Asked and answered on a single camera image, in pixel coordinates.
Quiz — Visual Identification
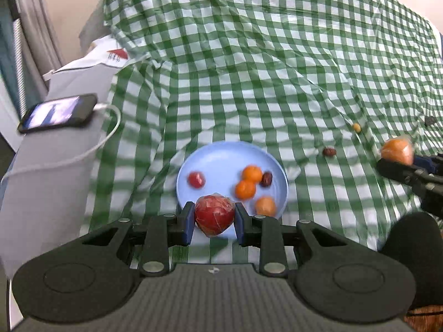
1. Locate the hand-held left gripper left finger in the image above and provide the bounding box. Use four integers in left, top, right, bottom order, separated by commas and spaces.
81, 201, 196, 278

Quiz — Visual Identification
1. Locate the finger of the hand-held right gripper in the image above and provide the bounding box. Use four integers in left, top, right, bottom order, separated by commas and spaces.
377, 158, 443, 216
413, 155, 443, 178

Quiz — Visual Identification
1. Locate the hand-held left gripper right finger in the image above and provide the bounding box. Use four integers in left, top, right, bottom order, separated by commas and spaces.
234, 202, 351, 278

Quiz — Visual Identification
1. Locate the orange fruit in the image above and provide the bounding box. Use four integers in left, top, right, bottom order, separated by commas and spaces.
255, 196, 277, 217
380, 138, 415, 166

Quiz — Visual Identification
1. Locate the red apple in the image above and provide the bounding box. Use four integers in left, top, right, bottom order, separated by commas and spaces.
194, 194, 236, 238

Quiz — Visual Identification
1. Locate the orange mandarin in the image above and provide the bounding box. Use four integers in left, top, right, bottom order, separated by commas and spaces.
235, 180, 257, 200
241, 165, 264, 184

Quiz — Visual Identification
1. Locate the small red tomato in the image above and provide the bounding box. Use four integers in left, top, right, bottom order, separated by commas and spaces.
187, 172, 206, 189

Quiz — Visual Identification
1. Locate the light blue plate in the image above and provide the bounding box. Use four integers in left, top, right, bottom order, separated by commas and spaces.
176, 141, 289, 240

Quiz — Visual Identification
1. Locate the grey cushion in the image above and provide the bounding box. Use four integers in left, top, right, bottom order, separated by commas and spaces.
0, 60, 120, 274

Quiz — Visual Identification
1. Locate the green white checkered tablecloth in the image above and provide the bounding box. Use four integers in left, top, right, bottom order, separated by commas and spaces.
81, 0, 443, 267

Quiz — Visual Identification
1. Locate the orange floral cloth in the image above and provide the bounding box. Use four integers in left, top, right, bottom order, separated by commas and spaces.
405, 306, 443, 332

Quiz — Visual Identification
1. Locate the black smartphone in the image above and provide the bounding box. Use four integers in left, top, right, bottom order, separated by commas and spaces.
17, 93, 98, 134

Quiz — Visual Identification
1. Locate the white paper with red logo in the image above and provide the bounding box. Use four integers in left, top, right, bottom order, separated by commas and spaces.
43, 35, 130, 77

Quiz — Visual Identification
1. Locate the grey upholstered backrest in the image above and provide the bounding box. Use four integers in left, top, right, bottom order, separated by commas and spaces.
79, 0, 111, 44

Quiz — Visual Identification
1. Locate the grey curtain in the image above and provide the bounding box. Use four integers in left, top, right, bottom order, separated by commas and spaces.
10, 0, 65, 73

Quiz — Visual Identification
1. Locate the teal curtain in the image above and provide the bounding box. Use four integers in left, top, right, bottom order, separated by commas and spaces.
0, 0, 21, 104

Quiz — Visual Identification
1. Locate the white charging cable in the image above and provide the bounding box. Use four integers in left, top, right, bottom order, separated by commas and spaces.
0, 102, 122, 188

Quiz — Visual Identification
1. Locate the white mesh hose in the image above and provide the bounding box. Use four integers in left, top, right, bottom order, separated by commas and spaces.
12, 19, 28, 109

